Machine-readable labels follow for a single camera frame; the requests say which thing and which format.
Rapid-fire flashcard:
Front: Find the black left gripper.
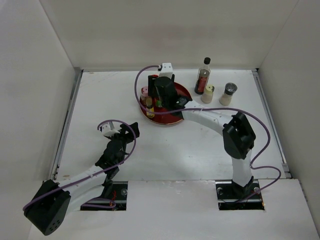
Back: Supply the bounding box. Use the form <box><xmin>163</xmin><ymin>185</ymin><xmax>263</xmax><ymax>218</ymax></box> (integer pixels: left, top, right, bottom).
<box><xmin>107</xmin><ymin>122</ymin><xmax>139</xmax><ymax>152</ymax></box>

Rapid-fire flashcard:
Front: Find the pink-cap spice jar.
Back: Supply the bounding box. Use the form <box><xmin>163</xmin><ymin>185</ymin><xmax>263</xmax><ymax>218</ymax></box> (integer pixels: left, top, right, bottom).
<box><xmin>140</xmin><ymin>86</ymin><xmax>149</xmax><ymax>106</ymax></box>

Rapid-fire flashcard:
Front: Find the small oil bottle cork cap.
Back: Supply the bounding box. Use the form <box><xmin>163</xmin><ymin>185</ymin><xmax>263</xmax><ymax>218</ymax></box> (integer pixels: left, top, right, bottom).
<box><xmin>145</xmin><ymin>96</ymin><xmax>155</xmax><ymax>119</ymax></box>

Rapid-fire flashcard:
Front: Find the chili sauce bottle yellow cap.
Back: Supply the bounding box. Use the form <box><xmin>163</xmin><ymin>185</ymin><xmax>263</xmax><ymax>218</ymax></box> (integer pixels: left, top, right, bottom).
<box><xmin>155</xmin><ymin>97</ymin><xmax>163</xmax><ymax>108</ymax></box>

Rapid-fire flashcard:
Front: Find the white bottle cream cap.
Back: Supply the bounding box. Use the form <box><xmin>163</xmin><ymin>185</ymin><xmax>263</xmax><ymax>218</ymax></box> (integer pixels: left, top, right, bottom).
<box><xmin>201</xmin><ymin>84</ymin><xmax>215</xmax><ymax>104</ymax></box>

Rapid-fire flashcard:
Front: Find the tall soy sauce bottle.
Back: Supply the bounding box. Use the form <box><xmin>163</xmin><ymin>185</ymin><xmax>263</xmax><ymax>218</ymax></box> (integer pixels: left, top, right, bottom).
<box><xmin>194</xmin><ymin>57</ymin><xmax>211</xmax><ymax>95</ymax></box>

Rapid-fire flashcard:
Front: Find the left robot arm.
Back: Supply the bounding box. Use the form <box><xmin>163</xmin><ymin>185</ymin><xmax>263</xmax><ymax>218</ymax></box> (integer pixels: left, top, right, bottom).
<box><xmin>22</xmin><ymin>119</ymin><xmax>140</xmax><ymax>236</ymax></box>

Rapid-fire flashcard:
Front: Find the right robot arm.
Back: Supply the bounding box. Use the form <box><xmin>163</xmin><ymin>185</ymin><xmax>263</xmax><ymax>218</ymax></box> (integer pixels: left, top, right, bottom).
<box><xmin>148</xmin><ymin>75</ymin><xmax>256</xmax><ymax>198</ymax></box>

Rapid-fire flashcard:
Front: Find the round red lacquer tray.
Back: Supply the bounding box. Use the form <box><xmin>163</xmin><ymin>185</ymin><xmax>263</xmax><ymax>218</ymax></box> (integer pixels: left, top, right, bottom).
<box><xmin>139</xmin><ymin>75</ymin><xmax>192</xmax><ymax>125</ymax></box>

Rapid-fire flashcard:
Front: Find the black-top glass grinder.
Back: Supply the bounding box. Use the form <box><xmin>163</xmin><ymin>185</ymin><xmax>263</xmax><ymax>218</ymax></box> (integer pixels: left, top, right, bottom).
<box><xmin>219</xmin><ymin>82</ymin><xmax>238</xmax><ymax>106</ymax></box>

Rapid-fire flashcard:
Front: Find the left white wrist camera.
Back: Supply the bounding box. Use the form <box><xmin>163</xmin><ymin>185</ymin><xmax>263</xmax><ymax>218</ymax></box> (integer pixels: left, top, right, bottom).
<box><xmin>98</xmin><ymin>121</ymin><xmax>120</xmax><ymax>137</ymax></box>

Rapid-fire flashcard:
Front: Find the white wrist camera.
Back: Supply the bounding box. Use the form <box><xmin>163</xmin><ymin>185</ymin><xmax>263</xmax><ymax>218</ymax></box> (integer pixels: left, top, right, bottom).
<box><xmin>158</xmin><ymin>62</ymin><xmax>173</xmax><ymax>79</ymax></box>
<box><xmin>98</xmin><ymin>121</ymin><xmax>120</xmax><ymax>137</ymax></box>

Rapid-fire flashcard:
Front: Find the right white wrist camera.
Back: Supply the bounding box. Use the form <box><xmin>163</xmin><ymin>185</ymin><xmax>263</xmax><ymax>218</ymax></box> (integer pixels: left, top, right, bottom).
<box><xmin>158</xmin><ymin>62</ymin><xmax>173</xmax><ymax>79</ymax></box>

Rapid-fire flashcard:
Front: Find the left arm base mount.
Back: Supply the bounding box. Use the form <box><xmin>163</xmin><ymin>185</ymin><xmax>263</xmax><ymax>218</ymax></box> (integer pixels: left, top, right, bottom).
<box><xmin>80</xmin><ymin>181</ymin><xmax>129</xmax><ymax>211</ymax></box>

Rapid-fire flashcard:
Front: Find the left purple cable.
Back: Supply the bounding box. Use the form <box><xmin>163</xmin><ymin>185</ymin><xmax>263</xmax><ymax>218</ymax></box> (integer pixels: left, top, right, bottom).
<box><xmin>22</xmin><ymin>119</ymin><xmax>137</xmax><ymax>212</ymax></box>

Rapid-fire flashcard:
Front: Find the purple cable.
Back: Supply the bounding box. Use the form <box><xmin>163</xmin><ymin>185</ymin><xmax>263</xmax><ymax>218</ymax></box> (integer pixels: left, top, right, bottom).
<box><xmin>134</xmin><ymin>64</ymin><xmax>282</xmax><ymax>203</ymax></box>
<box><xmin>22</xmin><ymin>119</ymin><xmax>137</xmax><ymax>212</ymax></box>

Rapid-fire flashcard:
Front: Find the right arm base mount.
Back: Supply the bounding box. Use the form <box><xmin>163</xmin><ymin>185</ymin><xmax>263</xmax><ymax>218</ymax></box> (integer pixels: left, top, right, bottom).
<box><xmin>215</xmin><ymin>180</ymin><xmax>265</xmax><ymax>211</ymax></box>

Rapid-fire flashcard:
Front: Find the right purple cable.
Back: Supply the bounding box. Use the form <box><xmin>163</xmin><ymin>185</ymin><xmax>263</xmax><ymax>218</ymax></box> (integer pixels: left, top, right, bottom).
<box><xmin>134</xmin><ymin>64</ymin><xmax>282</xmax><ymax>203</ymax></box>

